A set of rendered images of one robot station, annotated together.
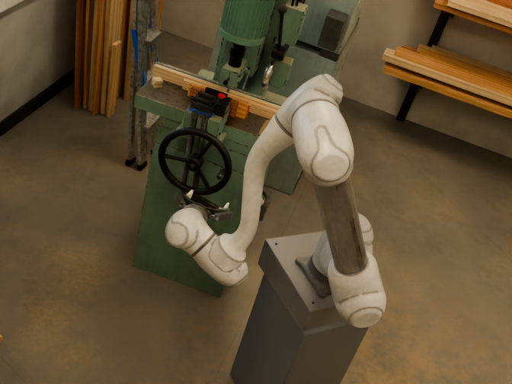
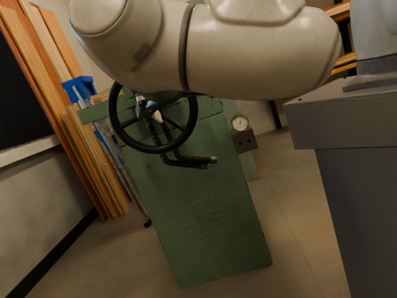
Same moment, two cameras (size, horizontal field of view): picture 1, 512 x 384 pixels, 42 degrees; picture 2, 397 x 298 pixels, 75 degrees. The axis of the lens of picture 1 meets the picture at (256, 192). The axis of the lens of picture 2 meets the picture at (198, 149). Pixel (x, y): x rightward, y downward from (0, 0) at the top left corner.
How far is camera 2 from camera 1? 1.85 m
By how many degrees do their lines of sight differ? 24
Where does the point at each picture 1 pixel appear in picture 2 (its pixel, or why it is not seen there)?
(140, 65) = (112, 149)
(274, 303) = (368, 168)
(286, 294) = (383, 126)
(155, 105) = (98, 108)
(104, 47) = (99, 171)
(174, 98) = not seen: hidden behind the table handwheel
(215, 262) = (244, 16)
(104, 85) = (112, 196)
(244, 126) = not seen: hidden behind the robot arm
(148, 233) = (172, 245)
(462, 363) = not seen: outside the picture
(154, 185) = (146, 191)
